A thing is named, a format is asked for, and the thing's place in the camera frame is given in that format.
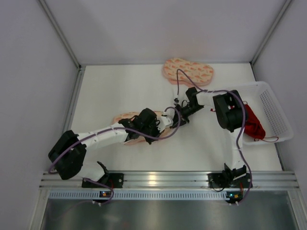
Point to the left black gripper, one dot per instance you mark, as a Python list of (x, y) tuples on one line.
[(156, 123)]

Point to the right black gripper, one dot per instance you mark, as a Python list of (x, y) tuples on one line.
[(183, 111)]

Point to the pink mesh laundry bag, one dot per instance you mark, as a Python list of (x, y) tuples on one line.
[(140, 139)]

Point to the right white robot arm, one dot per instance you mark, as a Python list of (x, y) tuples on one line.
[(231, 141)]

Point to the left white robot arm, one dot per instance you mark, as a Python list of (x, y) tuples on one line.
[(68, 154)]

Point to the stacked pink laundry bags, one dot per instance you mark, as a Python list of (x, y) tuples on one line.
[(200, 73)]

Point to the red bra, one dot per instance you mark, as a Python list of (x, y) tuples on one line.
[(254, 122)]

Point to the white plastic basket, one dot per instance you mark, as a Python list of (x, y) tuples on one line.
[(264, 104)]

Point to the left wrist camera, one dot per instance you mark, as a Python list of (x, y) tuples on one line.
[(165, 122)]

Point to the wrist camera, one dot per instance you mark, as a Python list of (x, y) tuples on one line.
[(176, 100), (165, 122)]

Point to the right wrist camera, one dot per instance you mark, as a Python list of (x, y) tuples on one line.
[(176, 100)]

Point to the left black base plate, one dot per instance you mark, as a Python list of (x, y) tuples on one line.
[(112, 180)]

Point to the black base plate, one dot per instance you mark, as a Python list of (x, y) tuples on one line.
[(112, 180), (222, 180)]

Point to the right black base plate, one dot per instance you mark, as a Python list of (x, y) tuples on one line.
[(222, 180)]

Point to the aluminium mounting rail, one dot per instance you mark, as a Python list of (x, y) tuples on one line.
[(261, 180)]

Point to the perforated cable duct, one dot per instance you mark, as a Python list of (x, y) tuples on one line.
[(143, 195)]

